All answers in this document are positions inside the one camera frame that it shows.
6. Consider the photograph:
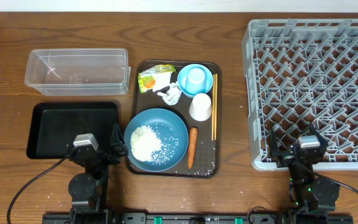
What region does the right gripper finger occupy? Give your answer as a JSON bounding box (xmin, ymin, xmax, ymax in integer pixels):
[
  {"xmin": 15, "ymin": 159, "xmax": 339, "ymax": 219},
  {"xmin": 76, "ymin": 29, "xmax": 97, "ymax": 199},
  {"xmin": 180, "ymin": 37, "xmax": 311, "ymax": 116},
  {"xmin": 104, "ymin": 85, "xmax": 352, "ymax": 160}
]
[
  {"xmin": 270, "ymin": 129, "xmax": 279, "ymax": 158},
  {"xmin": 309, "ymin": 123, "xmax": 328, "ymax": 148}
]

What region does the pile of white rice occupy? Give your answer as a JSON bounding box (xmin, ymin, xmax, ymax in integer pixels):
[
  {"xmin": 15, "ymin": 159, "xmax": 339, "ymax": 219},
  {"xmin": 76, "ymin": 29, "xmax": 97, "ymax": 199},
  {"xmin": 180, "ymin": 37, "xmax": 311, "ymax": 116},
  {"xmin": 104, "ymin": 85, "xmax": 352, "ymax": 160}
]
[{"xmin": 130, "ymin": 123, "xmax": 179, "ymax": 165}]

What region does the dark blue plate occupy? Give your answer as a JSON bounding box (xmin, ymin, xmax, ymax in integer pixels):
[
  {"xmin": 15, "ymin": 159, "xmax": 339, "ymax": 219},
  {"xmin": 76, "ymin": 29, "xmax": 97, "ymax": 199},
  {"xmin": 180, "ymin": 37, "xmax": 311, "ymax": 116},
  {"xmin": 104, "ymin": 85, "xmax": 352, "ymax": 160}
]
[{"xmin": 124, "ymin": 108, "xmax": 189, "ymax": 172}]

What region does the orange carrot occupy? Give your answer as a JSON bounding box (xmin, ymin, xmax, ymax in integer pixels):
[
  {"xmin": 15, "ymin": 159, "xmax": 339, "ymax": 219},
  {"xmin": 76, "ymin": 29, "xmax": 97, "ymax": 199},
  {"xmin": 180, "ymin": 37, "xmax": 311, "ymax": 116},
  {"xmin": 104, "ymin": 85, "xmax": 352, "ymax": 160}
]
[{"xmin": 188, "ymin": 127, "xmax": 198, "ymax": 169}]

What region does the white cup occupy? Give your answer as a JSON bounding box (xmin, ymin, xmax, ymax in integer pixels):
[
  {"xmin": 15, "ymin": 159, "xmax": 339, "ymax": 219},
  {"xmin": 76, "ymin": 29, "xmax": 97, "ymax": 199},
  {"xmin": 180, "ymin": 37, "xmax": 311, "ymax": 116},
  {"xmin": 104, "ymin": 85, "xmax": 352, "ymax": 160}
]
[{"xmin": 189, "ymin": 93, "xmax": 212, "ymax": 121}]

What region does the wooden chopstick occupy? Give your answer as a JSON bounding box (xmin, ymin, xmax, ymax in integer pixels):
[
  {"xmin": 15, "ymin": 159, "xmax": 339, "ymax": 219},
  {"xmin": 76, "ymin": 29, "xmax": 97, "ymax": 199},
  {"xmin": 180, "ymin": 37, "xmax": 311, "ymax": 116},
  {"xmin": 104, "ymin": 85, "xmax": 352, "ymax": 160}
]
[
  {"xmin": 213, "ymin": 73, "xmax": 218, "ymax": 140},
  {"xmin": 211, "ymin": 74, "xmax": 216, "ymax": 141}
]

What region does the light blue bowl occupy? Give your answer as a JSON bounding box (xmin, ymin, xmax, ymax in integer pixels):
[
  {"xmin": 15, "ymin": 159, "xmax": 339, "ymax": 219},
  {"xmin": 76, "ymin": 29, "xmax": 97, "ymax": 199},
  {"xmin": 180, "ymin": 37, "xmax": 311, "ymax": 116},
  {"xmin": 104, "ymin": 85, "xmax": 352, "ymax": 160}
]
[{"xmin": 177, "ymin": 64, "xmax": 213, "ymax": 98}]

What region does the light blue cup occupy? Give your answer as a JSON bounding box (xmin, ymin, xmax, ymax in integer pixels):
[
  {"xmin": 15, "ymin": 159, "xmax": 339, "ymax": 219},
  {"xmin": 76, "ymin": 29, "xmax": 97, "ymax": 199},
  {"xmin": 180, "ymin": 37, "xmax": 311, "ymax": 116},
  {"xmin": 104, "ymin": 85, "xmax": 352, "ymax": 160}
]
[{"xmin": 185, "ymin": 68, "xmax": 206, "ymax": 95}]

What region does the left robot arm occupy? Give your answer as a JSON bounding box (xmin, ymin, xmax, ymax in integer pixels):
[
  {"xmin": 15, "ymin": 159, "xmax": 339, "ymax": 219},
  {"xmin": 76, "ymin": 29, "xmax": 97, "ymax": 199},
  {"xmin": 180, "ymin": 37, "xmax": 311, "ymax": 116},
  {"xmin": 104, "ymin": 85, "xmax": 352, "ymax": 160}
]
[{"xmin": 68, "ymin": 123, "xmax": 128, "ymax": 223}]

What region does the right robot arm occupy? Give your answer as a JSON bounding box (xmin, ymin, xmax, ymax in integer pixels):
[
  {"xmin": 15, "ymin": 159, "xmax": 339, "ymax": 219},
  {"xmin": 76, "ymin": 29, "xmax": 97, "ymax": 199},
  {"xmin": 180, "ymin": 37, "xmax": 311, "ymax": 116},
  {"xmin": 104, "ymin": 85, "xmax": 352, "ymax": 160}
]
[{"xmin": 269, "ymin": 123, "xmax": 340, "ymax": 223}]

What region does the black waste tray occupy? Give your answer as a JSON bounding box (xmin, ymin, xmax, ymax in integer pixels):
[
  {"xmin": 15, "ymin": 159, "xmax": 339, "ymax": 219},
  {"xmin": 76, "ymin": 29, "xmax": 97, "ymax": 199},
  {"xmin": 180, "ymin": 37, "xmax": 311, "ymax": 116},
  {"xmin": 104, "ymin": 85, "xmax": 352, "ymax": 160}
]
[{"xmin": 26, "ymin": 102, "xmax": 118, "ymax": 159}]

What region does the grey dishwasher rack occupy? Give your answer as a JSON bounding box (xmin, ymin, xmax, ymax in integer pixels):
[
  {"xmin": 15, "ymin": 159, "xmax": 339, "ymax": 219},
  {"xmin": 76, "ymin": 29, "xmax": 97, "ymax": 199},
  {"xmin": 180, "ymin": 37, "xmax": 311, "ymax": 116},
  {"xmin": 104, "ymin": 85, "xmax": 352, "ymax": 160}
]
[{"xmin": 242, "ymin": 19, "xmax": 358, "ymax": 171}]

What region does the crumpled white tissue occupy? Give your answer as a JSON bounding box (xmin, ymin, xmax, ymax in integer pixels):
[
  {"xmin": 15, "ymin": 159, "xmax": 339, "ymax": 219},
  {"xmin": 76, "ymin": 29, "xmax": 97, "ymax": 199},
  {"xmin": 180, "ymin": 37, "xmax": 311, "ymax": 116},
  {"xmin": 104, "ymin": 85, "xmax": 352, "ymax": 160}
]
[{"xmin": 157, "ymin": 83, "xmax": 182, "ymax": 106}]

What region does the green snack wrapper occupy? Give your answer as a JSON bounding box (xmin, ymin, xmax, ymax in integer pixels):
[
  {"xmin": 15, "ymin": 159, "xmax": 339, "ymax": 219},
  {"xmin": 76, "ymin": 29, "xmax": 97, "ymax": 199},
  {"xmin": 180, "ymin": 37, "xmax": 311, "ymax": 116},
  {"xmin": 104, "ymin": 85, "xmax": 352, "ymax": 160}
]
[{"xmin": 137, "ymin": 65, "xmax": 176, "ymax": 93}]

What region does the brown serving tray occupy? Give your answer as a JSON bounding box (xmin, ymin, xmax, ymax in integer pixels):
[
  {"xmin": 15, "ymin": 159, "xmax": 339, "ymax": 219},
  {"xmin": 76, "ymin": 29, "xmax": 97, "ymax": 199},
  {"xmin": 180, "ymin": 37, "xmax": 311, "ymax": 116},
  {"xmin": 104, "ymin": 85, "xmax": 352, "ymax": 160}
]
[{"xmin": 125, "ymin": 59, "xmax": 223, "ymax": 179}]

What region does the clear plastic bin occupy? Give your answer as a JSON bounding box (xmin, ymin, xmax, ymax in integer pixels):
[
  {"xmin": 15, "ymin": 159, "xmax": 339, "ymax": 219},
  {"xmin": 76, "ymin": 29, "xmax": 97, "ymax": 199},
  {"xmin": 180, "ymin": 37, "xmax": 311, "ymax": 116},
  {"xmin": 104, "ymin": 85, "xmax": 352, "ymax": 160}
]
[{"xmin": 24, "ymin": 49, "xmax": 131, "ymax": 96}]

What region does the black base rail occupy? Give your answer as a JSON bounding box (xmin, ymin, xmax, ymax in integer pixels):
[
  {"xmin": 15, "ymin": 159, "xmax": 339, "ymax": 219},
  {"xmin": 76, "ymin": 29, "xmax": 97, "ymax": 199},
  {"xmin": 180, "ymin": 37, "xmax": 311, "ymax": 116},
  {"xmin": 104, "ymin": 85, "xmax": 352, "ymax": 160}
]
[{"xmin": 41, "ymin": 212, "xmax": 354, "ymax": 224}]

